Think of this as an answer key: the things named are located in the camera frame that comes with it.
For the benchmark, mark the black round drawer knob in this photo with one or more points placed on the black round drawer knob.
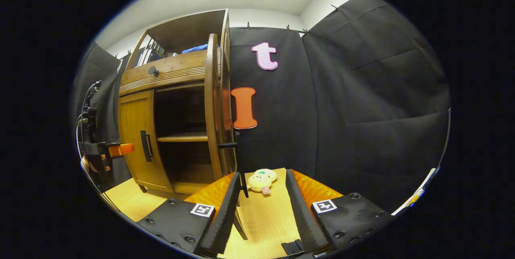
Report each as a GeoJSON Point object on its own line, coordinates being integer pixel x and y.
{"type": "Point", "coordinates": [153, 70]}

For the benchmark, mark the wooden cabinet drawer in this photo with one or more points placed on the wooden cabinet drawer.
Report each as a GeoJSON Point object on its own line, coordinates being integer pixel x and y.
{"type": "Point", "coordinates": [177, 70]}

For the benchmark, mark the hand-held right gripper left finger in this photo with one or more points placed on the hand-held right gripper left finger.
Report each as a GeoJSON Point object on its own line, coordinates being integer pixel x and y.
{"type": "Point", "coordinates": [223, 218]}

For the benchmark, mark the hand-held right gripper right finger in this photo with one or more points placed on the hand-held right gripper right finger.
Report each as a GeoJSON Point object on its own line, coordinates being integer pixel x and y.
{"type": "Point", "coordinates": [301, 214]}

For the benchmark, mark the wooden inner cabinet shelf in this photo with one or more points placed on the wooden inner cabinet shelf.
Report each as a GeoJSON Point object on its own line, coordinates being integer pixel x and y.
{"type": "Point", "coordinates": [183, 138]}

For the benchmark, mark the wooden cabinet door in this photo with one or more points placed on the wooden cabinet door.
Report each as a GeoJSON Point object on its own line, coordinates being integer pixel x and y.
{"type": "Point", "coordinates": [136, 138]}
{"type": "Point", "coordinates": [212, 110]}

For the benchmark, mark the wooden double-door shoe cabinet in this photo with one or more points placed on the wooden double-door shoe cabinet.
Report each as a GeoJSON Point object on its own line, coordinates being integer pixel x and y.
{"type": "Point", "coordinates": [177, 66]}

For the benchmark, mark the pale yellow plush toy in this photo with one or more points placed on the pale yellow plush toy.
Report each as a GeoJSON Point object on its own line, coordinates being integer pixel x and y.
{"type": "Point", "coordinates": [261, 179]}

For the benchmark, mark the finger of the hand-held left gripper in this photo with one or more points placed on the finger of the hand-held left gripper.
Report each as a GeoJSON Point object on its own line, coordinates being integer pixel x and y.
{"type": "Point", "coordinates": [122, 150]}

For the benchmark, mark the black backdrop cloth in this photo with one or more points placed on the black backdrop cloth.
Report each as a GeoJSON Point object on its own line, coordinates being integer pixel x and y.
{"type": "Point", "coordinates": [362, 110]}

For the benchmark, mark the blue towel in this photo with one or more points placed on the blue towel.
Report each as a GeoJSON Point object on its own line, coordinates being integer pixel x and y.
{"type": "Point", "coordinates": [197, 48]}

